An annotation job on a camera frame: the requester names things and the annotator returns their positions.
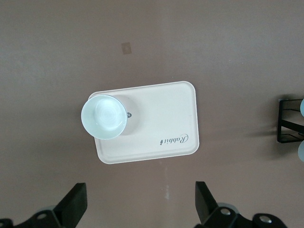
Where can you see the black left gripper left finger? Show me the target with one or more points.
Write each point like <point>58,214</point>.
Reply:
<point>69,209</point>

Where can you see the small brown tape patch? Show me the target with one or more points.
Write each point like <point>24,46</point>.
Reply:
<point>126,48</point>

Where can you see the light blue cup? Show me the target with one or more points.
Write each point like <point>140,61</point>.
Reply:
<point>302,108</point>

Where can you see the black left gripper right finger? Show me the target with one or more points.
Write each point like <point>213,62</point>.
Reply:
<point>209,209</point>

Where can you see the white bowl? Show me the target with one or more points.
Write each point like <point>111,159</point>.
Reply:
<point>104,116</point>

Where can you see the grey cup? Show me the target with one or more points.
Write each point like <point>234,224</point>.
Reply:
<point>301,152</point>

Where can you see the beige rectangular tray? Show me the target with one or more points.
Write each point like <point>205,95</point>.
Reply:
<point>161,118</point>

